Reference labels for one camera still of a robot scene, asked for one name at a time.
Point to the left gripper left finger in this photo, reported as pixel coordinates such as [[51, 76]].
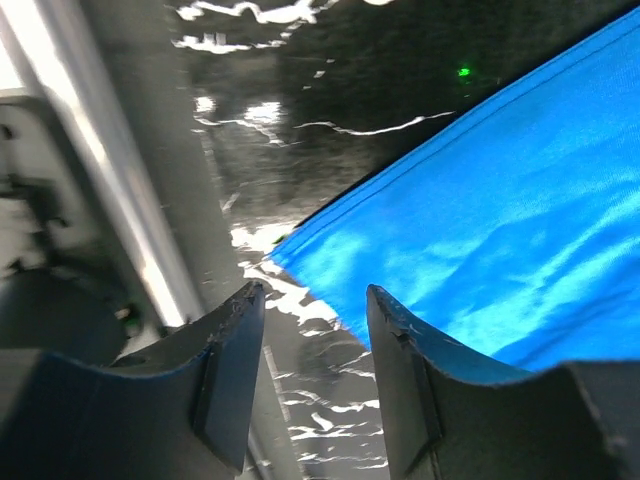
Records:
[[177, 409]]

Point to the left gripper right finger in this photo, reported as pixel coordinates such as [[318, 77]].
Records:
[[450, 412]]

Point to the blue cloth napkin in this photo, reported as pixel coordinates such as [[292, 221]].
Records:
[[516, 229]]

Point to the aluminium frame rail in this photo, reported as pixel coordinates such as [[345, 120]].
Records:
[[118, 87]]

